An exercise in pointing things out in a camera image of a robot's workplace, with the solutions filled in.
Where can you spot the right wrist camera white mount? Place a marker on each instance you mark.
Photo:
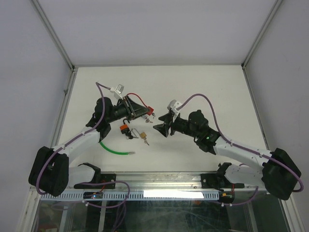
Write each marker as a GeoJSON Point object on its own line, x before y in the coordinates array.
{"type": "Point", "coordinates": [174, 107]}

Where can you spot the brass padlock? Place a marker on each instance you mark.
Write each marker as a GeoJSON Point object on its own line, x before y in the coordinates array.
{"type": "Point", "coordinates": [141, 134]}

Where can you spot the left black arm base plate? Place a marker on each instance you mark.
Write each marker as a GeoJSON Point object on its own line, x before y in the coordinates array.
{"type": "Point", "coordinates": [106, 181]}

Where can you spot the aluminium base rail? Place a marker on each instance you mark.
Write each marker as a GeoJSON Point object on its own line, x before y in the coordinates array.
{"type": "Point", "coordinates": [157, 178]}

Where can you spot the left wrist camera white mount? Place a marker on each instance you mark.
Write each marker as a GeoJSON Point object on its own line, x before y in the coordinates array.
{"type": "Point", "coordinates": [117, 91]}

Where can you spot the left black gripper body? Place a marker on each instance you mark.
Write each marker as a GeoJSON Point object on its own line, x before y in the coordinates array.
{"type": "Point", "coordinates": [122, 110]}

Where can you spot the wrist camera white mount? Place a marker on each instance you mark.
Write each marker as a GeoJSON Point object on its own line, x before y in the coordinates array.
{"type": "Point", "coordinates": [117, 91]}
{"type": "Point", "coordinates": [174, 107]}

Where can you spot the orange black padlock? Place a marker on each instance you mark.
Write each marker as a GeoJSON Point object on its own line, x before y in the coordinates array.
{"type": "Point", "coordinates": [124, 127]}

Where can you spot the grey slotted cable duct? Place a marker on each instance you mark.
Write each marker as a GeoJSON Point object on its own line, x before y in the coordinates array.
{"type": "Point", "coordinates": [145, 195]}

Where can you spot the black-headed key pair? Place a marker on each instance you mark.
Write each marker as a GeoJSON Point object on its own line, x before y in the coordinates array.
{"type": "Point", "coordinates": [130, 136]}

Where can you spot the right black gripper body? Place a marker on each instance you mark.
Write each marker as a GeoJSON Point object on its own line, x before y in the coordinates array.
{"type": "Point", "coordinates": [180, 125]}

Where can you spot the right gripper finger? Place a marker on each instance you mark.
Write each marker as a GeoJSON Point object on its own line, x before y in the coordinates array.
{"type": "Point", "coordinates": [167, 118]}
{"type": "Point", "coordinates": [162, 129]}

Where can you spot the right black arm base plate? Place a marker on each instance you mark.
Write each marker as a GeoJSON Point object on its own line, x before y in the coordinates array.
{"type": "Point", "coordinates": [213, 181]}

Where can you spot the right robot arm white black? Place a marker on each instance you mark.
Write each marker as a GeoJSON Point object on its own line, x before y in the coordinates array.
{"type": "Point", "coordinates": [273, 170]}

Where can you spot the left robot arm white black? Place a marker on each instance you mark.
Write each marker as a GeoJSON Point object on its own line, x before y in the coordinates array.
{"type": "Point", "coordinates": [59, 158]}

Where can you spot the red cable seal tag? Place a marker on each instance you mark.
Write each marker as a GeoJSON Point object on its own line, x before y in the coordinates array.
{"type": "Point", "coordinates": [144, 104]}

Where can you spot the green cable bike lock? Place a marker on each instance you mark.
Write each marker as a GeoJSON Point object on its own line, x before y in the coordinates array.
{"type": "Point", "coordinates": [115, 152]}

